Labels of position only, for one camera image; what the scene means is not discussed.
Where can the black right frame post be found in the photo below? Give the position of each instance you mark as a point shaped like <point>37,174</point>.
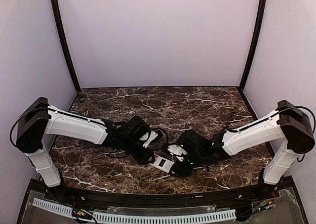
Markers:
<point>253,44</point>

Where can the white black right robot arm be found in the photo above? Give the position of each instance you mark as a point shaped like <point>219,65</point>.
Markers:
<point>287,122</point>

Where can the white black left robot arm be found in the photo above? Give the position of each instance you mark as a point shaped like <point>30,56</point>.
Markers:
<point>41,118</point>

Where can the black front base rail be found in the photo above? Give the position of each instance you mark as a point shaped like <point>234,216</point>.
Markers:
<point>237,198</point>

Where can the white red remote control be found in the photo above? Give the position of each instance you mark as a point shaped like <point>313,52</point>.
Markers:
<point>162,164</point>

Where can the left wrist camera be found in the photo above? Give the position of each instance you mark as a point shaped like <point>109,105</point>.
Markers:
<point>154,135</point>

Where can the black frame post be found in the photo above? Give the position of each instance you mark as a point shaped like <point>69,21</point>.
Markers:
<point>64,44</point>
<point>253,44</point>

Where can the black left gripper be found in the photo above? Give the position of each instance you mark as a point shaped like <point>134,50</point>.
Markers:
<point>147,156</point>

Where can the black left frame post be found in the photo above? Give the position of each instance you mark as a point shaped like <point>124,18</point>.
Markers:
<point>64,44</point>

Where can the white slotted cable duct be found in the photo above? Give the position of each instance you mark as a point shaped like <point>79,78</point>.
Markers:
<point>123,215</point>

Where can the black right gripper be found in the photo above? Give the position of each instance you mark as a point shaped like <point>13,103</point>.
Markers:
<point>180,168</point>

